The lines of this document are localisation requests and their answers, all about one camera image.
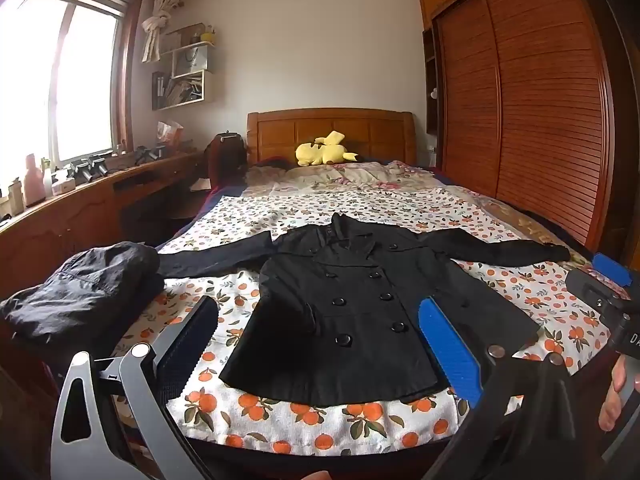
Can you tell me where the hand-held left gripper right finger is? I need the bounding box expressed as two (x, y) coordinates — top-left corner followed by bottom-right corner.
(417, 296), (588, 480)

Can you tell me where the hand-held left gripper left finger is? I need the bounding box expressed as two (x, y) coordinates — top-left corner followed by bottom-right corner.
(50, 296), (219, 480)

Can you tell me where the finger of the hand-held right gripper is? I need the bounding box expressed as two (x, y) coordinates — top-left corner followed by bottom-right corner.
(592, 252), (633, 287)
(566, 269), (618, 311)

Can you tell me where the black double-breasted coat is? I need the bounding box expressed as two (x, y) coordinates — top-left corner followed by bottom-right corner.
(159, 212), (572, 407)

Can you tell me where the folded dark clothes pile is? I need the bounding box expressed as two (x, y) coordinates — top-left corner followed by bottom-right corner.
(0, 241), (166, 356)

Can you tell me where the person's right hand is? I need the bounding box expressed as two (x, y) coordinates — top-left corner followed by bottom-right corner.
(598, 357), (628, 432)

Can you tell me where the navy red bed quilt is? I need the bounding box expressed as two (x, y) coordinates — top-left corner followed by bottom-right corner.
(192, 182), (248, 226)

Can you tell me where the wooden desk cabinet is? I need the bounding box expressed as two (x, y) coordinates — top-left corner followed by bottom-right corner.
(0, 150), (211, 286)

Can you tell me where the orange fruit printed bedsheet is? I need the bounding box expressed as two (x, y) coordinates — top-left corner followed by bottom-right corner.
(115, 187), (616, 456)

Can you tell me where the wooden slatted wardrobe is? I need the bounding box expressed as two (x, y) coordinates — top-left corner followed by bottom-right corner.
(419, 0), (616, 256)

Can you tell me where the black backpack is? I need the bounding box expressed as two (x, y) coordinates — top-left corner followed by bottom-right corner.
(207, 132), (248, 188)

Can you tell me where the white tissue box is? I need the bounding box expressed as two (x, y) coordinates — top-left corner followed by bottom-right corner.
(51, 170), (76, 195)

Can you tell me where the floral beige blanket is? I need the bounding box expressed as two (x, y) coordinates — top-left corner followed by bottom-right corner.
(245, 160), (436, 193)

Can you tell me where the orange plastic bag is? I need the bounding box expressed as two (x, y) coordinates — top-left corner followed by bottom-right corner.
(156, 120), (187, 147)

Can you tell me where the pink bottle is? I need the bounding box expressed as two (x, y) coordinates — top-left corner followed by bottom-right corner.
(24, 154), (47, 206)

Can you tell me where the yellow plush toy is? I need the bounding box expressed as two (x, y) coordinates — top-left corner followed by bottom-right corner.
(295, 130), (359, 166)

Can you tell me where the wooden bed headboard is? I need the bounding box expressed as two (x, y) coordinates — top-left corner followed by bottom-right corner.
(246, 108), (417, 168)

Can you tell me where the window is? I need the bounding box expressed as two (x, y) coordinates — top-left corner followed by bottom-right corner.
(0, 0), (131, 171)

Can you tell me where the tied beige curtain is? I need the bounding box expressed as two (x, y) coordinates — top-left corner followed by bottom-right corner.
(141, 0), (181, 63)

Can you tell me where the white wall shelf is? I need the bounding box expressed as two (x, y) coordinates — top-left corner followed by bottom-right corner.
(151, 22), (217, 111)

